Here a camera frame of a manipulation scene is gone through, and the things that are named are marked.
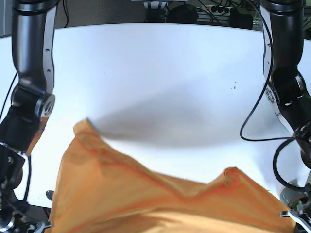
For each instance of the grey plant pot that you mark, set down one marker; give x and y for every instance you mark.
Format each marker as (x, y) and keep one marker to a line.
(292, 198)

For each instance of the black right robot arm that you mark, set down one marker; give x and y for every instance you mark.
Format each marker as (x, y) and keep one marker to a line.
(32, 101)

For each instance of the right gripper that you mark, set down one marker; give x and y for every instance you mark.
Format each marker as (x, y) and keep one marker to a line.
(13, 212)

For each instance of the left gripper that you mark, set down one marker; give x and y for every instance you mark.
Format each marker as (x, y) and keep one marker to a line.
(300, 212)

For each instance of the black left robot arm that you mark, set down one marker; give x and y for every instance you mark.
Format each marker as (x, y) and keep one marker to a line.
(286, 90)

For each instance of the orange T-shirt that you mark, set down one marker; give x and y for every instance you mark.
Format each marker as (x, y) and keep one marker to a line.
(101, 190)

